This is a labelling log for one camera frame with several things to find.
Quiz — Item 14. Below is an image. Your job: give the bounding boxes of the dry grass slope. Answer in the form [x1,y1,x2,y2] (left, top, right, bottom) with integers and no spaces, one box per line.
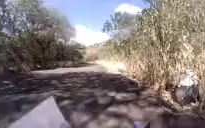
[84,42,124,74]

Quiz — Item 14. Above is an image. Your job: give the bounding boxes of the grey dirt path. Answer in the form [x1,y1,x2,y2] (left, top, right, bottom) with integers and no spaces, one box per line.
[0,63,205,128]

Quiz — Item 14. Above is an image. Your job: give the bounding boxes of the tall dry bushes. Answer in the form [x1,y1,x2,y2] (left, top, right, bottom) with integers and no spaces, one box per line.
[101,0,205,101]

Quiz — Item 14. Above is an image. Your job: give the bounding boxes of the robot's own part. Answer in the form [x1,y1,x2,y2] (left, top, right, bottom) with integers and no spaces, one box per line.
[133,120,144,128]

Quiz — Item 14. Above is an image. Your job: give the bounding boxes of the row of trees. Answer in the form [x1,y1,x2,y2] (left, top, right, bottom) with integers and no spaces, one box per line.
[0,0,88,73]

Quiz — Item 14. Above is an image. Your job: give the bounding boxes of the grey rock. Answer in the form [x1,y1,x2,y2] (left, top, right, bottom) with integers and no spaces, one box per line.
[172,69,202,107]

